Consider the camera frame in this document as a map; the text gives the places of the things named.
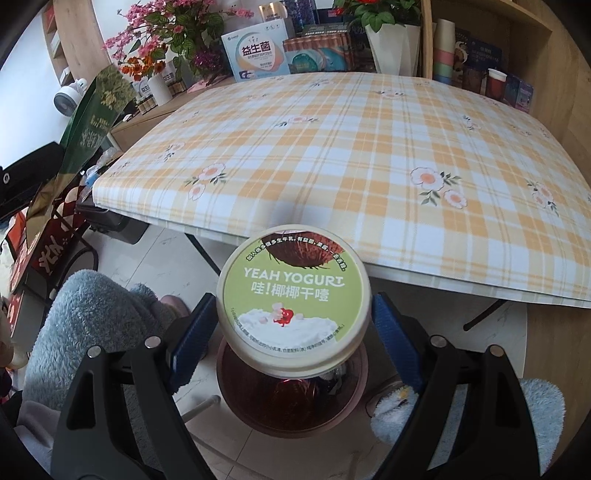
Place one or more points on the dark red trash bin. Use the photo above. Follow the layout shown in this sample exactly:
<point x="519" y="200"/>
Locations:
<point x="291" y="408"/>

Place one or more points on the dark green card box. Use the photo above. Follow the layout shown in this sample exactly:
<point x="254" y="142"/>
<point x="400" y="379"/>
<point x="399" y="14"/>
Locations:
<point x="325" y="29"/>

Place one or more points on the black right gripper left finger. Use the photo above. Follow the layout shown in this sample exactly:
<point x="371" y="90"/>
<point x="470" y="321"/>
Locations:
<point x="94" y="437"/>

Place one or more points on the red black printed box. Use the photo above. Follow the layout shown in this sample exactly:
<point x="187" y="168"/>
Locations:
<point x="38" y="268"/>

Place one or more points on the red rose bouquet white vase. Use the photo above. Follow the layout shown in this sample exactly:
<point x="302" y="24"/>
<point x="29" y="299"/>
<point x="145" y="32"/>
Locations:
<point x="393" y="28"/>

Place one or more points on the red cup on shelf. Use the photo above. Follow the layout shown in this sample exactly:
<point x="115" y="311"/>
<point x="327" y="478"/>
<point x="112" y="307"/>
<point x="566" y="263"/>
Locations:
<point x="496" y="84"/>

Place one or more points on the dark blue glitter box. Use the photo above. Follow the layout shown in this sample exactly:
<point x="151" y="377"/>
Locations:
<point x="302" y="12"/>

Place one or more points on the fluffy blue left slipper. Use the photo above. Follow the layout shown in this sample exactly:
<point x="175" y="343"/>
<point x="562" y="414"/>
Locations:
<point x="90" y="309"/>

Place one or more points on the pink teal packaged box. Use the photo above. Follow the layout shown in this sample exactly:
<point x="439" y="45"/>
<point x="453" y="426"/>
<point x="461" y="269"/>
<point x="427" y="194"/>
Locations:
<point x="319" y="53"/>

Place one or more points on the pink blossom flower arrangement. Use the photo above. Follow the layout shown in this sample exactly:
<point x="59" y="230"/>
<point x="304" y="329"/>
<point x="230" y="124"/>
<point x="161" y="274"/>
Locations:
<point x="189" y="30"/>

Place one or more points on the stacked pastel cups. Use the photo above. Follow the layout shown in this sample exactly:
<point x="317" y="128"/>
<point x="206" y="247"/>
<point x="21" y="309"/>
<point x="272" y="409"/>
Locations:
<point x="444" y="51"/>

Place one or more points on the green brown snack packet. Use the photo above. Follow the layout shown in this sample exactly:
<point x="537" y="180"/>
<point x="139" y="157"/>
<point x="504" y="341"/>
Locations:
<point x="105" y="99"/>

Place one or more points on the yogurt cup green lid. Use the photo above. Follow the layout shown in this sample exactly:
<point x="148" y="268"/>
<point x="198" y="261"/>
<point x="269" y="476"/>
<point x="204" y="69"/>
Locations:
<point x="294" y="301"/>

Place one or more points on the light blue probiotic box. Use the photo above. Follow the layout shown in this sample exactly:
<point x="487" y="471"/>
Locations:
<point x="256" y="52"/>

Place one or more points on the wooden shelf unit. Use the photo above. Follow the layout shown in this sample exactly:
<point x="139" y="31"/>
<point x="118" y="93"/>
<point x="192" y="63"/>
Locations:
<point x="537" y="48"/>

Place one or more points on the white security camera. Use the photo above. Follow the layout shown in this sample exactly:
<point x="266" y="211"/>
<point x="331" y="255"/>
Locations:
<point x="69" y="96"/>

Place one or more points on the orange flowers white vase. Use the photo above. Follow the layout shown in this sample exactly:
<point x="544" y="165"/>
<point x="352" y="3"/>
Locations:
<point x="147" y="79"/>

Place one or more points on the gold silver box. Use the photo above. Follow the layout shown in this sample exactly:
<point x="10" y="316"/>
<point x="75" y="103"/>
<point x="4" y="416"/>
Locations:
<point x="273" y="11"/>

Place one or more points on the yellow plaid floral tablecloth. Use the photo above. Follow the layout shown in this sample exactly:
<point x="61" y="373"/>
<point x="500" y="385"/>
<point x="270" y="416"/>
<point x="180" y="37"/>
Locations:
<point x="430" y="184"/>

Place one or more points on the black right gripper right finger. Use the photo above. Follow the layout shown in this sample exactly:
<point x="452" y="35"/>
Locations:
<point x="471" y="419"/>

